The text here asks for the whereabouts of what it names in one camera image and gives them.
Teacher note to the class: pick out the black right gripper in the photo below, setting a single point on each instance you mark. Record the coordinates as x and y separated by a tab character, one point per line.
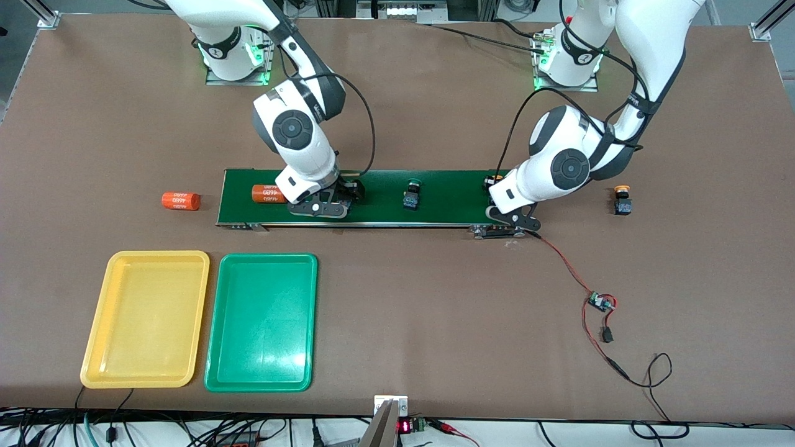
349	189

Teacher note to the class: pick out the green push button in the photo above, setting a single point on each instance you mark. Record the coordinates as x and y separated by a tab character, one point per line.
410	200

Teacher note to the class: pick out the orange 4680 cylinder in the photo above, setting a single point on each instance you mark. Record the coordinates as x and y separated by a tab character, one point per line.
266	194
181	201

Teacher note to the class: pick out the yellow push button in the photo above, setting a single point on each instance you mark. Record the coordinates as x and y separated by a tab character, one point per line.
623	205
492	182

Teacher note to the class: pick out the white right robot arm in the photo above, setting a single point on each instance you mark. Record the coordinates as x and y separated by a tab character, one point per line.
292	130

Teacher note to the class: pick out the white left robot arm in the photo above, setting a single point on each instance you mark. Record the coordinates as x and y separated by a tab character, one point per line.
652	37

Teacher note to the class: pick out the green conveyor belt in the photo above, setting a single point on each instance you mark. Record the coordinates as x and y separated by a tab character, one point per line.
447	208

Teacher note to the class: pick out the green plastic tray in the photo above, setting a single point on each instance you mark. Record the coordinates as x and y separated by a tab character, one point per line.
261	335

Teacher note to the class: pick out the equipment rack behind table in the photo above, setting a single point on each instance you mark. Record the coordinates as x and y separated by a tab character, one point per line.
404	11

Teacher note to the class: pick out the yellow plastic tray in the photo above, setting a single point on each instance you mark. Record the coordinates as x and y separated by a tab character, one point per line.
146	316

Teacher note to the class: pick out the red LED display module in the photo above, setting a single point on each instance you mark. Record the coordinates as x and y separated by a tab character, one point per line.
405	426

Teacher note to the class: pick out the red clip lead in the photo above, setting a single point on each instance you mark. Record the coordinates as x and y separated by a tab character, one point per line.
450	428

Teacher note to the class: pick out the small green circuit board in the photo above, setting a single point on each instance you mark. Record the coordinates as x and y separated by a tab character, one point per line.
600	302

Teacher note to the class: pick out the small black plug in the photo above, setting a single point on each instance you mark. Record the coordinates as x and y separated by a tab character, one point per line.
607	336

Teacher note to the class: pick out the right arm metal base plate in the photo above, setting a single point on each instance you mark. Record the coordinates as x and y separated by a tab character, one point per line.
264	77

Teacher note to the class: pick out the silver mount bracket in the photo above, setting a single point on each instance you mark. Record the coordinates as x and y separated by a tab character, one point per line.
400	403

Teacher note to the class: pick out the grey mount bar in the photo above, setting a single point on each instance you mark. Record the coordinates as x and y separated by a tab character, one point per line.
379	431

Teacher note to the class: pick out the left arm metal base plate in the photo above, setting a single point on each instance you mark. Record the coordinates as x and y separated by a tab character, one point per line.
590	87

